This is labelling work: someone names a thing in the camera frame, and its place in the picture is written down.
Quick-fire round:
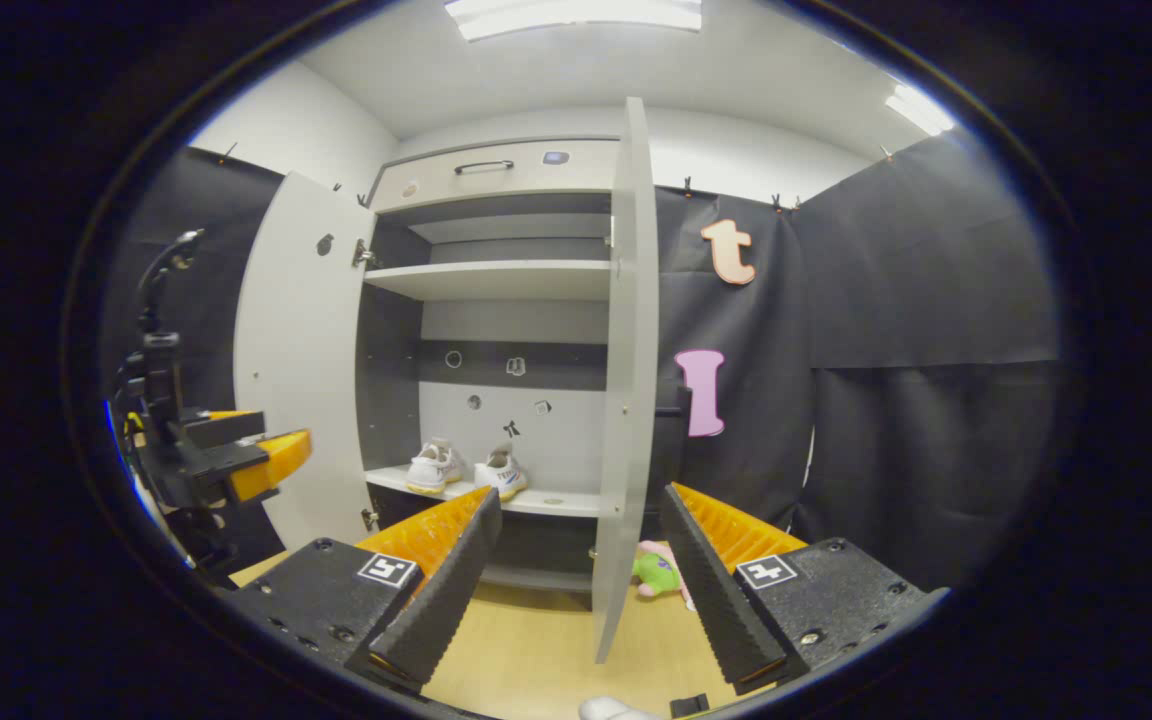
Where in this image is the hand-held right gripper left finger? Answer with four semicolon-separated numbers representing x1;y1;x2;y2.
226;486;504;693

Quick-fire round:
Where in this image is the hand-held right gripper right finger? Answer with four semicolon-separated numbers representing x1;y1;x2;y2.
658;482;950;693

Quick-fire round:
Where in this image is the grey shoe cabinet door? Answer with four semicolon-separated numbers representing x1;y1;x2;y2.
233;170;377;553
591;96;660;665

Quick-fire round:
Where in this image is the white canvas shoe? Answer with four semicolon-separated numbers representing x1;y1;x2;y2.
406;437;467;495
474;443;529;502

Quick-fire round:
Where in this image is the grey shoe cabinet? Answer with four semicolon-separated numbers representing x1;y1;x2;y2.
354;136;627;593

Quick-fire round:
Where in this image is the white cabinet shelf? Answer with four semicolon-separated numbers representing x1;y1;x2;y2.
364;259;614;302
366;464;605;519

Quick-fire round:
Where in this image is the grey cabinet drawer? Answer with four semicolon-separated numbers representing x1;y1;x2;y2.
368;138;622;213

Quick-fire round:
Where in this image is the green pink plush toy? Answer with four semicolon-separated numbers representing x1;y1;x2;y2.
633;540;697;611

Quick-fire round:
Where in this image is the black backdrop cloth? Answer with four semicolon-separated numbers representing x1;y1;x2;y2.
101;130;1062;591

